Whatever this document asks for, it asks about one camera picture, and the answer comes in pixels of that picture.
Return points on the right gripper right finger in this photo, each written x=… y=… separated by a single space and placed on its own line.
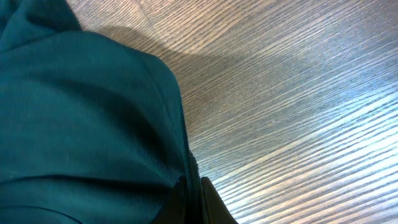
x=214 y=208

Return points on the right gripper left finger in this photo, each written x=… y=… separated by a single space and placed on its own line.
x=173 y=210

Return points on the black t-shirt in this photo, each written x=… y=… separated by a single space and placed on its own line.
x=92 y=131

